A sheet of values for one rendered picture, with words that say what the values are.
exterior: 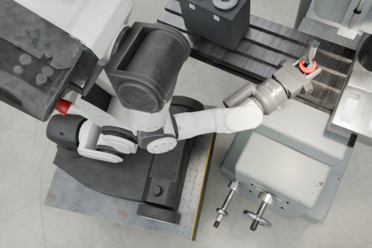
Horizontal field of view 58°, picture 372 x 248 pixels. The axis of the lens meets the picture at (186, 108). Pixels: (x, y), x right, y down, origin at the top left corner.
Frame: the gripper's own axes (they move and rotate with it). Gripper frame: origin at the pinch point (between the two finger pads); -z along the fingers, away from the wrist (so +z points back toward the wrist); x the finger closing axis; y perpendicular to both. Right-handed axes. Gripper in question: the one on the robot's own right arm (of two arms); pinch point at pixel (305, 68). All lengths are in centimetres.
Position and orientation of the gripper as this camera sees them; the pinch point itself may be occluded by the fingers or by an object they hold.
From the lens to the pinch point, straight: 106.0
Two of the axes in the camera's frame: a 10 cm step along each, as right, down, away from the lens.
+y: 1.4, 3.9, 9.1
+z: -8.1, 5.8, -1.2
